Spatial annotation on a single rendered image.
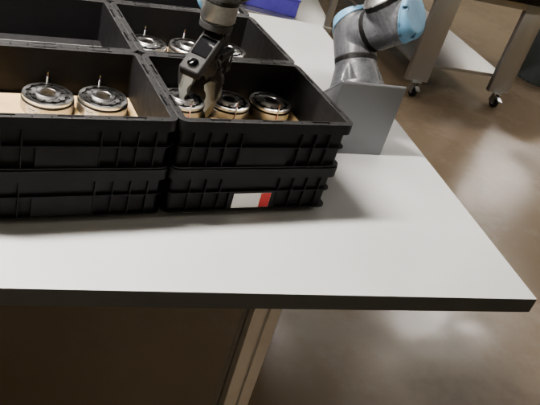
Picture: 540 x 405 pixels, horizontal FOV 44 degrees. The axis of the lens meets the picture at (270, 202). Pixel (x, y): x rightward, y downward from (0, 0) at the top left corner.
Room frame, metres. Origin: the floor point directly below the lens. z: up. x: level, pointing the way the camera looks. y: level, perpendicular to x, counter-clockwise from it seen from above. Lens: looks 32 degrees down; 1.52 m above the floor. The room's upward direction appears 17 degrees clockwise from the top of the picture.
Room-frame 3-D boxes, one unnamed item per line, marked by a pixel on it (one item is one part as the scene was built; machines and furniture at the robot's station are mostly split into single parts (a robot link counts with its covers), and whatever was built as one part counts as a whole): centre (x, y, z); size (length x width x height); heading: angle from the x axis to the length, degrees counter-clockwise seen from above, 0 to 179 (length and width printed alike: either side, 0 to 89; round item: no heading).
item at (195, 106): (1.36, 0.25, 0.86); 0.10 x 0.10 x 0.01
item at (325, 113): (1.36, 0.12, 0.87); 0.40 x 0.30 x 0.11; 124
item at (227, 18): (1.37, 0.22, 1.07); 0.08 x 0.08 x 0.05
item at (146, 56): (1.36, 0.12, 0.92); 0.40 x 0.30 x 0.02; 124
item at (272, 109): (1.48, 0.07, 0.86); 0.10 x 0.10 x 0.01
